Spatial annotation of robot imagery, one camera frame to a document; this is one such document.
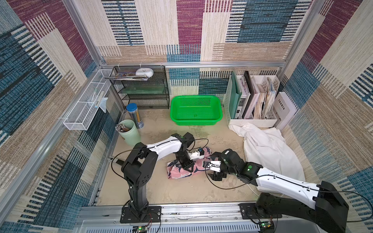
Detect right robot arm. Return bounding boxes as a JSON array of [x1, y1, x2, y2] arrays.
[[215, 149, 349, 233]]

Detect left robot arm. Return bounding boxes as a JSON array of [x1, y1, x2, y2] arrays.
[[120, 133, 195, 223]]

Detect pink shark print shorts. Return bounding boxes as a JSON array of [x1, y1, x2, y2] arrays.
[[166, 147, 212, 180]]

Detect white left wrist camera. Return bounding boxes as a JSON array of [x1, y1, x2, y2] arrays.
[[188, 149, 205, 160]]

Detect blue lid cylindrical can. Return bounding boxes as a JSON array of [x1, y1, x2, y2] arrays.
[[126, 103, 144, 129]]

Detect light green cup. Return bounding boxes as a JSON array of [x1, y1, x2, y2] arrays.
[[115, 119, 141, 146]]

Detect green folder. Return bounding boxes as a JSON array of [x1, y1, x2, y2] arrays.
[[223, 71, 242, 120]]

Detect green plastic basket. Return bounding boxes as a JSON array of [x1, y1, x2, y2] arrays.
[[170, 96, 223, 126]]

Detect white wire wall basket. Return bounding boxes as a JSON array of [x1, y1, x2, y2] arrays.
[[63, 70, 111, 131]]

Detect grey Inedia magazine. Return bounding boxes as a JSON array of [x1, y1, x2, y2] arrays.
[[273, 92, 297, 130]]

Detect white round object on shelf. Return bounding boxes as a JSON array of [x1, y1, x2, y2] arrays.
[[136, 68, 154, 78]]

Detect white plastic file organizer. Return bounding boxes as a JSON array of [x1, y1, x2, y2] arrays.
[[226, 71, 280, 128]]

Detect black wire shelf rack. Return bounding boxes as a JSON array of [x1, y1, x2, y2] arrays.
[[108, 66, 170, 109]]

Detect black handheld tool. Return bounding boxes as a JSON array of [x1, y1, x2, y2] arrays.
[[113, 159, 125, 167]]

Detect white shirt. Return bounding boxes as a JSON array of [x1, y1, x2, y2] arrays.
[[229, 123, 306, 182]]

